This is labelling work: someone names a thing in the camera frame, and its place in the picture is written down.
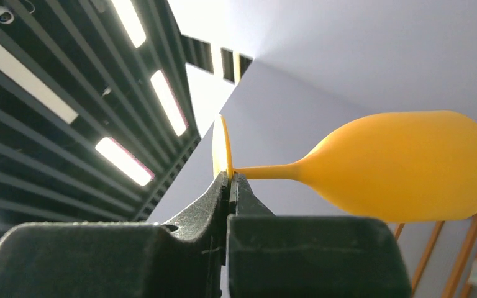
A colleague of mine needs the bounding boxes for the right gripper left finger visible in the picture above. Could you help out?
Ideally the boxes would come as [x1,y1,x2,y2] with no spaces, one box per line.
[0,173,229,297]

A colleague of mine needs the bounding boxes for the orange plastic goblet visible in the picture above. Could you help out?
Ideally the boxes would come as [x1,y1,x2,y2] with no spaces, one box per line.
[212,110,477,223]

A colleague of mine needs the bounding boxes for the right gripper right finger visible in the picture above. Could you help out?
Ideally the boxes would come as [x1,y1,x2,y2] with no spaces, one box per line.
[227,174,412,297]

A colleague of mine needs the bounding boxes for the orange wooden rack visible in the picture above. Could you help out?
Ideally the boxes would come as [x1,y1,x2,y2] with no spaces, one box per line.
[389,215,477,297]

